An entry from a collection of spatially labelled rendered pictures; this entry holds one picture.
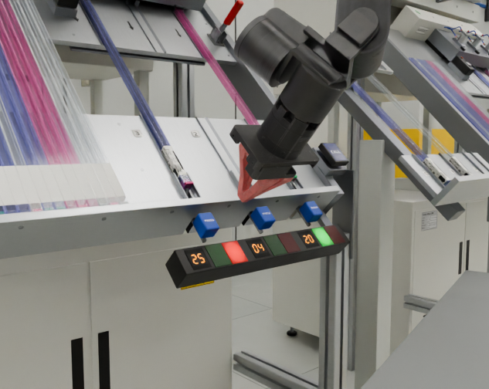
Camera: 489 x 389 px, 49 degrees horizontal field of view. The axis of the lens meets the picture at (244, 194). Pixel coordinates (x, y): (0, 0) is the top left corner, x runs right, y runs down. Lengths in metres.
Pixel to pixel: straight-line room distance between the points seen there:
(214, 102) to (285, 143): 2.66
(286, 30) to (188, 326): 0.75
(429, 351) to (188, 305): 0.68
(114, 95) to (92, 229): 2.24
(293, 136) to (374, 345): 0.80
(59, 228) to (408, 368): 0.42
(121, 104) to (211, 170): 2.10
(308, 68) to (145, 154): 0.32
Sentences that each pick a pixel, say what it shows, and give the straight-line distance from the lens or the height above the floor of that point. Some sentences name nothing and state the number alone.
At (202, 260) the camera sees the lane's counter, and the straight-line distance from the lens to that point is 0.73.
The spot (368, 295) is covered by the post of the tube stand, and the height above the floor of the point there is 0.46.
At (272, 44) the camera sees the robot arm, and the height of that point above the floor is 0.92.
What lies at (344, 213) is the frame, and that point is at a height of 0.68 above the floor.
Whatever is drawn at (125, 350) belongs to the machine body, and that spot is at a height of 0.40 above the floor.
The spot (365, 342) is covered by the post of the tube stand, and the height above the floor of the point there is 0.34.
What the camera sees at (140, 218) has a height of 0.71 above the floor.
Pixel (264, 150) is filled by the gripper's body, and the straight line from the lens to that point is 0.61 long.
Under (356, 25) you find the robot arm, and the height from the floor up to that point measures 0.93.
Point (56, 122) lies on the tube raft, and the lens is 0.78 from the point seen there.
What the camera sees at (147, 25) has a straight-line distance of 1.13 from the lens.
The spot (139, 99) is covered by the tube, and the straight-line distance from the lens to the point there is 0.89.
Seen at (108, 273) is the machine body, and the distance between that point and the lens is 1.06.
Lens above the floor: 0.82
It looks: 6 degrees down
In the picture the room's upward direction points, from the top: straight up
